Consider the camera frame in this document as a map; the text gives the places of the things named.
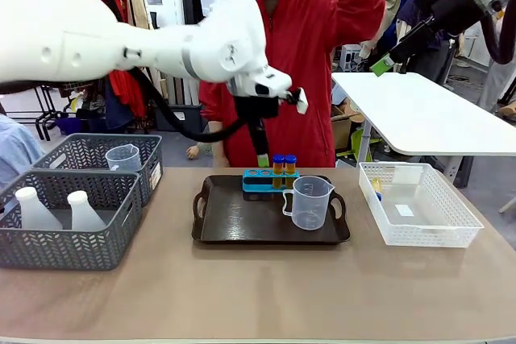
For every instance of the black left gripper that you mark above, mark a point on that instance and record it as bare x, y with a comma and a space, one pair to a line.
258, 107

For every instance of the person in red jacket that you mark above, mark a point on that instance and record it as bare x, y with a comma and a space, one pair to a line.
306, 78

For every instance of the green plastic chair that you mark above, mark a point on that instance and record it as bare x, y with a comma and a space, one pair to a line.
356, 142

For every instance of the dark brown serving tray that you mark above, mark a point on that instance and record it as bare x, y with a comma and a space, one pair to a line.
242, 223

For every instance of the brown cardboard box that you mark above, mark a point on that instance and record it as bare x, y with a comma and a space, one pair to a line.
342, 126

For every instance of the blue test tube rack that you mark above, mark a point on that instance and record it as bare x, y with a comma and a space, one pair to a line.
258, 185

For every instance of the mannequin in pink top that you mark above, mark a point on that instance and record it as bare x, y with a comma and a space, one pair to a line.
500, 82

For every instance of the white plastic perforated basket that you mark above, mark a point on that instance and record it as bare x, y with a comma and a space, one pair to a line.
419, 235

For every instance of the hanging red dress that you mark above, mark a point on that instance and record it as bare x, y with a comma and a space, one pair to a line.
126, 94

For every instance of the white folding table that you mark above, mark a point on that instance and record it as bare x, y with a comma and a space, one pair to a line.
423, 114

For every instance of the white computer case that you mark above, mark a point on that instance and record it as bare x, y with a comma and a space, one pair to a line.
350, 56

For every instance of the clear plastic measuring cup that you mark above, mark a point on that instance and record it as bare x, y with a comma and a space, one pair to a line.
123, 158
308, 207

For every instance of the hanging beige garment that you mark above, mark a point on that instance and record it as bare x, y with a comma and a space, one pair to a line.
139, 9

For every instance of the white plastic conical flask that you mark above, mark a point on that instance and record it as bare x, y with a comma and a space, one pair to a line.
34, 213
84, 215

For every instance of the light blue cloth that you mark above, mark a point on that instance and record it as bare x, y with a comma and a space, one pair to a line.
16, 150

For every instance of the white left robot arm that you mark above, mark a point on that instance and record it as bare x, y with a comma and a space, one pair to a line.
121, 38

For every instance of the grey plastic woven basket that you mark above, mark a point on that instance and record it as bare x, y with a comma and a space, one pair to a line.
88, 142
68, 253

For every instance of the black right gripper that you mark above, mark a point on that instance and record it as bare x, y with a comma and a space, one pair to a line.
451, 1

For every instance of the black storage bin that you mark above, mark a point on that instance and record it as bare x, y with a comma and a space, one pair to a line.
190, 118

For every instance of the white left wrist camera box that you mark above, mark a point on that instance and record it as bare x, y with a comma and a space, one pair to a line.
301, 104

